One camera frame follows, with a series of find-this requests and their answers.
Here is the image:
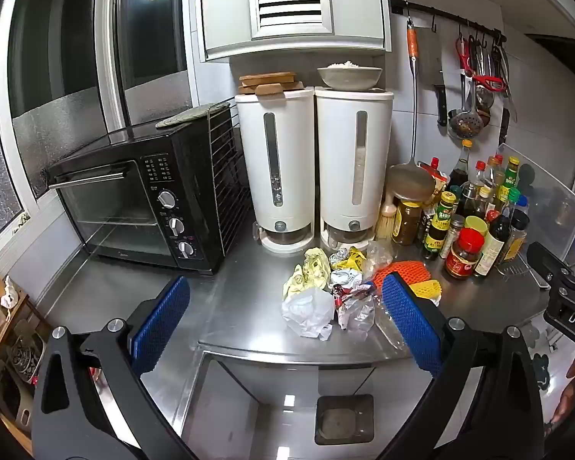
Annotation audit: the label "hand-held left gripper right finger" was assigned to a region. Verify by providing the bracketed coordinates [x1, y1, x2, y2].
[381, 272, 544, 460]

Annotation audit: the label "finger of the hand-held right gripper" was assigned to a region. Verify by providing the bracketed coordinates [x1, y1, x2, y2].
[527, 242, 574, 290]

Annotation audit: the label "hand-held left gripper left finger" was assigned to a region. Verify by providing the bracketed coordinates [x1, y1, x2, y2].
[31, 275, 197, 460]

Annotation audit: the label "clear plastic packaging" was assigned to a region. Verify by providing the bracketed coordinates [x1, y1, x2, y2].
[374, 297, 413, 350]

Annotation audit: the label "yellow foam net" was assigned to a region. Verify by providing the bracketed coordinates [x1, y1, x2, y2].
[409, 279, 442, 305]

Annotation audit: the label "silver foil wrapper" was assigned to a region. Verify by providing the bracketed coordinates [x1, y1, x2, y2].
[335, 294, 377, 334]

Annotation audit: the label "orange foam net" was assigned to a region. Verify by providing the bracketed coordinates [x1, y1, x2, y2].
[371, 260, 432, 293]

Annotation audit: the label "red and silver snack wrapper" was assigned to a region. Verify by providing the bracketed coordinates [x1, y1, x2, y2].
[330, 282, 377, 307]

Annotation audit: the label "clear plastic bag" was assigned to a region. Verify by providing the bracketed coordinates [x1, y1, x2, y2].
[361, 242, 394, 279]

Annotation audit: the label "white wrapper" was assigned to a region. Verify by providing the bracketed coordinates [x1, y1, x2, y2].
[330, 268, 362, 288]

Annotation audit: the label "yellow wrapper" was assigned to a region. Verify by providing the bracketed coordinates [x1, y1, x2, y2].
[338, 246, 367, 271]

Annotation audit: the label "white plastic bag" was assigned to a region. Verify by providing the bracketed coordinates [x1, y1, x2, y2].
[282, 287, 335, 341]

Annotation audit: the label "yellow-green plastic bag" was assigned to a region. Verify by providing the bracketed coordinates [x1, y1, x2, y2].
[283, 248, 332, 300]

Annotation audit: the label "grey trash bin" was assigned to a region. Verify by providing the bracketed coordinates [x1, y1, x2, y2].
[314, 394, 375, 445]

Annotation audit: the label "clear splash guard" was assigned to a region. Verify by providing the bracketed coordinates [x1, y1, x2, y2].
[496, 143, 575, 269]

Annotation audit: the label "black cat sticker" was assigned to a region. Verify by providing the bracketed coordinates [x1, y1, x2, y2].
[531, 353, 557, 394]

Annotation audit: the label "group of condiment bottles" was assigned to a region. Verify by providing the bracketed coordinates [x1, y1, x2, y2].
[393, 139, 530, 281]

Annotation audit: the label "black toaster oven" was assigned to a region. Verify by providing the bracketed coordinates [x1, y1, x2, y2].
[45, 105, 243, 276]

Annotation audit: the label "dark patterned bowl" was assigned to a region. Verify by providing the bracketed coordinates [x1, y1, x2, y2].
[8, 340, 42, 384]

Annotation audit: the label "black hanging utensil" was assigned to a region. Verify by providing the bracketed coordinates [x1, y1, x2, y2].
[496, 33, 514, 147]

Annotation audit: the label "wooden shelf unit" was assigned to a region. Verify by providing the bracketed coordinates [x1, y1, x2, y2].
[0, 254, 53, 442]

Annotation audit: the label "metal slotted ladle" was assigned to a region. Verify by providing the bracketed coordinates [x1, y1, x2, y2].
[448, 72, 484, 140]

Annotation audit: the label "white rice dispenser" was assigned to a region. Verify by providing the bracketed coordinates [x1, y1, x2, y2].
[235, 87, 317, 254]
[314, 86, 394, 252]

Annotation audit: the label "red scissors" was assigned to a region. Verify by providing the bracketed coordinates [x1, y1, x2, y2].
[455, 33, 506, 92]

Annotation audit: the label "grey-green oven mitt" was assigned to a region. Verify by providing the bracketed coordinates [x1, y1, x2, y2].
[156, 105, 212, 129]

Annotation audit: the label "grey bowl of rice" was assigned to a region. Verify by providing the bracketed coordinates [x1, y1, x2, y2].
[317, 61, 383, 91]

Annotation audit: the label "wooden board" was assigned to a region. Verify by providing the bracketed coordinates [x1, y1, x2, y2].
[255, 81, 306, 97]
[238, 72, 298, 94]

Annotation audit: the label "window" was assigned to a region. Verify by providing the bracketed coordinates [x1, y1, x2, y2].
[0, 0, 195, 250]

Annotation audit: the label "white cabinet with vent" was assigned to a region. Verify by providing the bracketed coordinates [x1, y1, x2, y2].
[199, 0, 393, 63]

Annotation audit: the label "small metal wire stand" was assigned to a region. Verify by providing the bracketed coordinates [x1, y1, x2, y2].
[498, 254, 552, 291]

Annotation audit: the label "straw brush with wooden handle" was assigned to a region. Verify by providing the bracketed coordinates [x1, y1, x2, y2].
[376, 192, 398, 241]

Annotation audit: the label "metal spatula with orange handle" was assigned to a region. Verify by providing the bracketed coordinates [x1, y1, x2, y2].
[387, 18, 436, 200]

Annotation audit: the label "metal wire oven rack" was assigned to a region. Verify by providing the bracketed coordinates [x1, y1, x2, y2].
[206, 98, 255, 257]

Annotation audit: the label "cleaver with black handle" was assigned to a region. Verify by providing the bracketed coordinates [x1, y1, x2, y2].
[422, 24, 449, 128]

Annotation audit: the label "black wall rail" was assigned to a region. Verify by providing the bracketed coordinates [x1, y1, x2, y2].
[390, 0, 508, 43]

